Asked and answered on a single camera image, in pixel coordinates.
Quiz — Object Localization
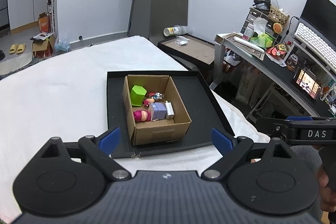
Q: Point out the brown cardboard box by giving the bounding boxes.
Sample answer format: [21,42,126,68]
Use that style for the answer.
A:
[122,75,192,146]

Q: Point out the purple block toy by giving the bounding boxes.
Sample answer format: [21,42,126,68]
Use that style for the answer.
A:
[149,102,166,121]

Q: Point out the white wall charger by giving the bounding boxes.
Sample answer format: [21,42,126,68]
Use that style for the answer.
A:
[165,101,175,119]

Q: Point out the red blue small figurine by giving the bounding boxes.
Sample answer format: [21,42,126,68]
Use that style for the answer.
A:
[146,92,165,102]

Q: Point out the brown monkey figurine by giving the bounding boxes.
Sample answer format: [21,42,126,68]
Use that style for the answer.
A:
[143,97,155,108]

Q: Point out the person's right hand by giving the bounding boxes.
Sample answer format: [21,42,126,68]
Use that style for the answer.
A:
[316,165,336,213]

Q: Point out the black shallow tray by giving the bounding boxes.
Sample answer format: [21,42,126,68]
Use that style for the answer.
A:
[106,71,234,159]

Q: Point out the small photo screen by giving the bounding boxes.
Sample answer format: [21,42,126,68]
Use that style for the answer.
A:
[293,68,321,101]

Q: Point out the grey desk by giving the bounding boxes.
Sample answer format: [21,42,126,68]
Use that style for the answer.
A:
[210,33,331,117]

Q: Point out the green hexagonal container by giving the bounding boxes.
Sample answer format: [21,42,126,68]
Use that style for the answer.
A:
[130,85,147,107]

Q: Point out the white keyboard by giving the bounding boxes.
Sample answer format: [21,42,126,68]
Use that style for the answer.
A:
[294,22,336,71]

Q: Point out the black tray with brown liner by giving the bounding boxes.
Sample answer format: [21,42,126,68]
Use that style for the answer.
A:
[157,35,215,71]

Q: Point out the white plastic item in tray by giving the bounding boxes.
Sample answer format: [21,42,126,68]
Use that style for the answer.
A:
[175,36,190,47]

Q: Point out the black monitor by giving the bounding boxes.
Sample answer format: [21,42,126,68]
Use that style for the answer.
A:
[300,0,336,45]

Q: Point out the small drawer organizer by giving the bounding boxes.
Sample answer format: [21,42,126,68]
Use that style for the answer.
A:
[240,7,279,39]

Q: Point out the yellow slippers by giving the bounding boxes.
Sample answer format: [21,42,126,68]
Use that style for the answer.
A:
[9,43,26,55]

